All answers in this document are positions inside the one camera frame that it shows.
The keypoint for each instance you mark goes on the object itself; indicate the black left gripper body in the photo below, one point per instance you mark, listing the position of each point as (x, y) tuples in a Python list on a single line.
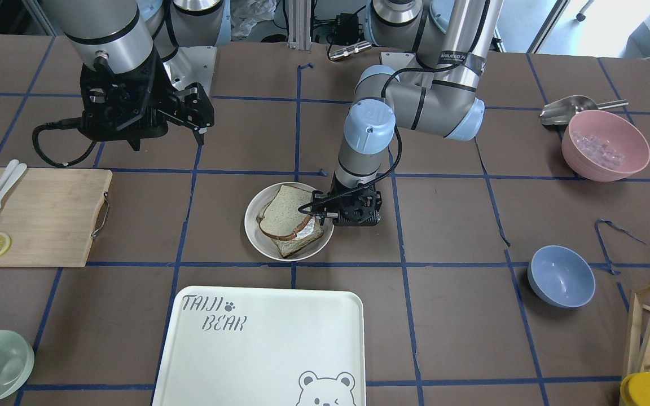
[(323, 215)]

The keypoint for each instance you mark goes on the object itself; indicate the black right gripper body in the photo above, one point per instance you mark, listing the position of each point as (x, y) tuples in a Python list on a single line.
[(162, 97)]

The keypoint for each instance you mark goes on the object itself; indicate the bread slice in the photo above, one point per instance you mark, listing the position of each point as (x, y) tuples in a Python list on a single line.
[(281, 218), (287, 249)]

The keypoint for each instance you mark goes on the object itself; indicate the round cream plate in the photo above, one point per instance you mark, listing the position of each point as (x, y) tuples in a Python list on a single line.
[(253, 214)]

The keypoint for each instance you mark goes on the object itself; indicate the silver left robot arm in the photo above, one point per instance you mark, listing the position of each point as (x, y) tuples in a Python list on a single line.
[(435, 93)]

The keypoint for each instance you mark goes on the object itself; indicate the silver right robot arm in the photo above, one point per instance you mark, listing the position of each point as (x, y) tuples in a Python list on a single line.
[(125, 33)]

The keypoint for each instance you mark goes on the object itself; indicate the fried egg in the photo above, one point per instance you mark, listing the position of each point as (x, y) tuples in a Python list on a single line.
[(309, 229)]

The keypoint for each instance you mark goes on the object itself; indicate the wooden cutting board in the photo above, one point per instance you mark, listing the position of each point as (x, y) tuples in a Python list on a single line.
[(50, 215)]

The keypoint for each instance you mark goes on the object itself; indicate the cream bear tray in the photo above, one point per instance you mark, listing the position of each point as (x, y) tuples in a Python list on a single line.
[(257, 346)]

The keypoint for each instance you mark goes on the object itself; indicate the blue bowl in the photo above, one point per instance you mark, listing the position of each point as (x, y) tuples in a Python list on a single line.
[(561, 277)]

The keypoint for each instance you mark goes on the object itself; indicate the metal scoop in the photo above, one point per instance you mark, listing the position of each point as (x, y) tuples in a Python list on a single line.
[(560, 112)]

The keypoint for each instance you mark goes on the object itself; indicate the pink bowl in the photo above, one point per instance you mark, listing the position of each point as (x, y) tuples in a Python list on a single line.
[(604, 147)]

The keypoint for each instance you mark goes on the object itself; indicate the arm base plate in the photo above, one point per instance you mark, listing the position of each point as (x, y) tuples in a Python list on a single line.
[(191, 65), (397, 60)]

